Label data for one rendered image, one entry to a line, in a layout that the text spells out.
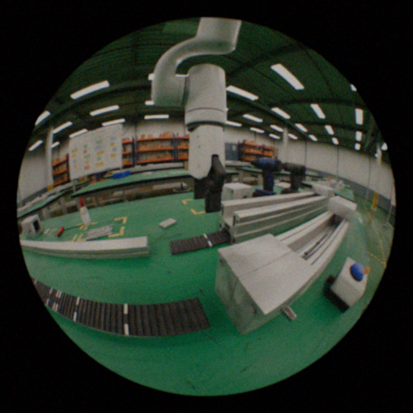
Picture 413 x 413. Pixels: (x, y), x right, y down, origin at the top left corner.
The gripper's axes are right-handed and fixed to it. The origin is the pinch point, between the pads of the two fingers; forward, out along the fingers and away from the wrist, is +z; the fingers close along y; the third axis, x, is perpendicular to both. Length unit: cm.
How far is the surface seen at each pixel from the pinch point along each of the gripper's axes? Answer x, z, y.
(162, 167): -7, 14, -321
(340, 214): 37.6, 1.8, 19.9
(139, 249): -16.1, 8.6, 2.5
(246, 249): -0.1, 1.3, 16.0
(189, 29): 13, -319, -142
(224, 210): 5.7, 4.0, -1.8
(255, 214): 9.9, 2.9, 5.5
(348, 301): 13.6, 7.6, 34.8
